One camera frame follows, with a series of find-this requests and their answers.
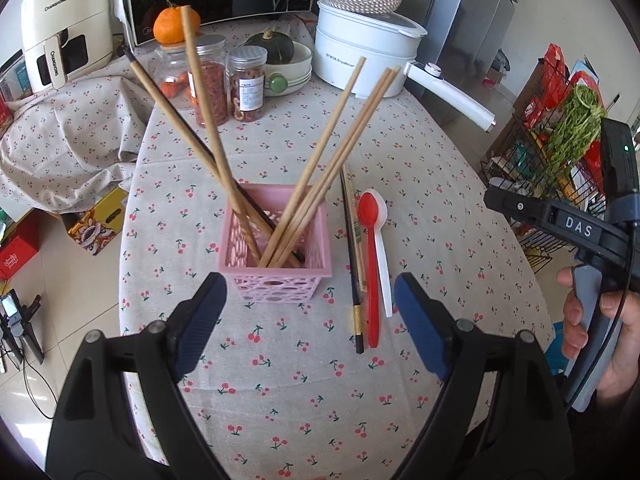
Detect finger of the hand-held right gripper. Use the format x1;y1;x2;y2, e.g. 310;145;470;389
482;185;619;257

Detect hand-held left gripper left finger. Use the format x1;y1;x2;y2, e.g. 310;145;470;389
45;272;229;480

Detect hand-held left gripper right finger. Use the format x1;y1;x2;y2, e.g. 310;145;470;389
394;272;576;480

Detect white plastic spoon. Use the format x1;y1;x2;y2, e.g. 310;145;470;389
370;191;395;319

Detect black chopstick with gold band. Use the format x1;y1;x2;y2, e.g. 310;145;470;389
341;167;365;355

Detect pink plastic basket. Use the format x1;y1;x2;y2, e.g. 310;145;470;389
218;184;334;304

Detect wooden chopstick with green print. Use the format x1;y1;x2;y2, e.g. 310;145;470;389
346;162;369;294

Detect wooden chopsticks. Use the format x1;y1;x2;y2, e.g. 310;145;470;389
120;45;304;269

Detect red plastic spoon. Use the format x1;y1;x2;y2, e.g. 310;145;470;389
357;192;383;350

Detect plain wooden chopstick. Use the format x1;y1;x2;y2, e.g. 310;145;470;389
259;56;367;267
269;68;394;267
278;66;402;267
129;57;277;242
181;5;262;267

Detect person's right hand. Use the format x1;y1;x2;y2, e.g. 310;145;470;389
556;266;640;402

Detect bunch of green vegetables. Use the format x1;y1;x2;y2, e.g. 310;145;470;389
542;85;609;187

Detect cherry print tablecloth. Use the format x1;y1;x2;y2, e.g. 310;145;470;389
0;15;556;467

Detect blue plastic bag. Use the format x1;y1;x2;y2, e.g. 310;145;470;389
544;324;569;377

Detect patterned cardboard box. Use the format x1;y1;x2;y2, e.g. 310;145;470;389
61;189;129;257

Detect small black tripod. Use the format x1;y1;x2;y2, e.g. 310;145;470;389
0;290;47;373

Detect red gift box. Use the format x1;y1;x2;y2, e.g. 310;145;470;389
0;232;42;282

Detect grey refrigerator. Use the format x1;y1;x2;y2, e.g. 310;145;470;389
415;0;532;88

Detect jar of red berries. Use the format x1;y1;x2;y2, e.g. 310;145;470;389
187;35;230;129

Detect white electric pot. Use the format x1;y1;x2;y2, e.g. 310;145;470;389
313;0;497;134

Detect labelled jar of dried fruit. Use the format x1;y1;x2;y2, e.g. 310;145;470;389
227;45;267;124

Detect clear jar under orange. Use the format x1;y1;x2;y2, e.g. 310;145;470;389
159;44;194;99

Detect white dish with green knob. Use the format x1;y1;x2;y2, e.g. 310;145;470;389
264;40;315;97

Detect dark green pumpkin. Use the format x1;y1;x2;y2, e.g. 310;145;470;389
244;29;296;66

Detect orange fruit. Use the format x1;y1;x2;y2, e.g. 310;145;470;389
153;4;201;46

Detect cream air fryer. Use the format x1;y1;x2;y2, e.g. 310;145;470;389
20;0;120;94

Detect black wire rack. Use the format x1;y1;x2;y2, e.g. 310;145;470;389
479;94;622;272

